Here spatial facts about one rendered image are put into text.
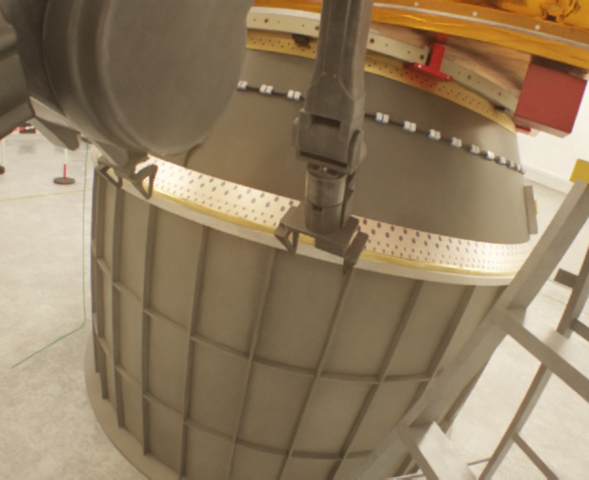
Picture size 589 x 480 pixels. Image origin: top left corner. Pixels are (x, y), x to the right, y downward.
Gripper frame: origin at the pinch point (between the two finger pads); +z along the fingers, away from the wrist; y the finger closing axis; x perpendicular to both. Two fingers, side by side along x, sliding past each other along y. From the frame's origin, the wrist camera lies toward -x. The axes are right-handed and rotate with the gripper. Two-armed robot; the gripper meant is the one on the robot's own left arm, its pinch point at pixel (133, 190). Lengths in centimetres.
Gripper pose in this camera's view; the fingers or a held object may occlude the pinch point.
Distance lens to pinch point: 86.1
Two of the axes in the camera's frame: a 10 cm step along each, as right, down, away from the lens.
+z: -0.3, 6.5, 7.6
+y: -9.1, -3.4, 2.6
